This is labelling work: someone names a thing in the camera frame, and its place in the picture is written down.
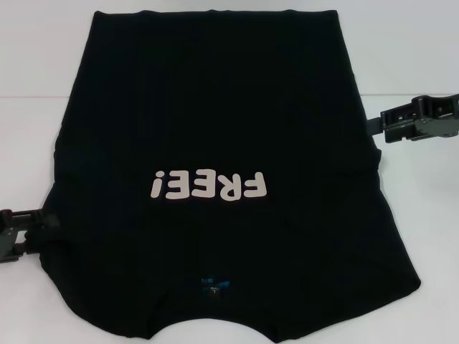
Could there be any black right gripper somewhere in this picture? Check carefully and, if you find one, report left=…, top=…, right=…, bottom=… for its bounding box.
left=368, top=92, right=459, bottom=145

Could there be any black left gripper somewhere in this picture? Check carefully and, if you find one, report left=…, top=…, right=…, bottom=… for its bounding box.
left=0, top=208, right=59, bottom=267

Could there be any black shirt with FREE print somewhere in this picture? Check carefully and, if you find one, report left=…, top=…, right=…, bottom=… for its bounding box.
left=37, top=9, right=384, bottom=338

